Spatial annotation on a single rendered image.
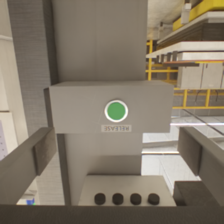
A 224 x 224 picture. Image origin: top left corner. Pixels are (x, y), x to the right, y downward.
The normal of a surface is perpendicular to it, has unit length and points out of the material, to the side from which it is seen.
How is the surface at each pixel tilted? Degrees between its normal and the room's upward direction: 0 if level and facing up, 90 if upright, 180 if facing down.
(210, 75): 90
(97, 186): 180
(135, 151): 90
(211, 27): 90
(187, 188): 180
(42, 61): 90
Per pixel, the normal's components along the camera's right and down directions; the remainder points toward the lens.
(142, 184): -0.01, -0.96
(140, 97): -0.03, 0.27
